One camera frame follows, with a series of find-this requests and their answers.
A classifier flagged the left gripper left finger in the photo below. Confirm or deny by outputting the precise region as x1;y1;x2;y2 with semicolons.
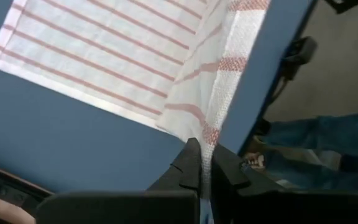
35;138;202;224

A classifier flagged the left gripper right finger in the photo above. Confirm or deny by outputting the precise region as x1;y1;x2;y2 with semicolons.
211;144;358;224

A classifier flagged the white red-striped towel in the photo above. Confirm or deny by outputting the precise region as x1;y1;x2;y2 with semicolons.
0;0;272;200

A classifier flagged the person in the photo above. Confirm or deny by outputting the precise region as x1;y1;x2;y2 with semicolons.
242;111;358;192

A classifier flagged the black device with cable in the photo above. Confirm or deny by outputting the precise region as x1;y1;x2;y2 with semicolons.
272;35;319;103

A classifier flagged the black aluminium table frame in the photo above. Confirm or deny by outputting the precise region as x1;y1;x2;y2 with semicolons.
0;160;55;218

